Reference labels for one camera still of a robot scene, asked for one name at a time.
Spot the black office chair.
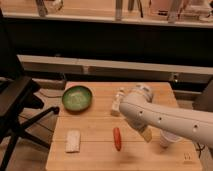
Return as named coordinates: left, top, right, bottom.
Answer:
left=0, top=8, right=60, bottom=171

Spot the translucent plastic cup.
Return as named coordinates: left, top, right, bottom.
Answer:
left=159, top=131, right=180, bottom=148

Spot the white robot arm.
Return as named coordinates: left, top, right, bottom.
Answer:
left=119, top=83, right=213, bottom=148

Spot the black cable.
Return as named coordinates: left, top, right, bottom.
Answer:
left=195, top=142, right=205, bottom=159

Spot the green bowl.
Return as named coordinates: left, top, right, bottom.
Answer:
left=62, top=85, right=93, bottom=112

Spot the white bottle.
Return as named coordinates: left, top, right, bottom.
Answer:
left=111, top=87, right=125, bottom=116

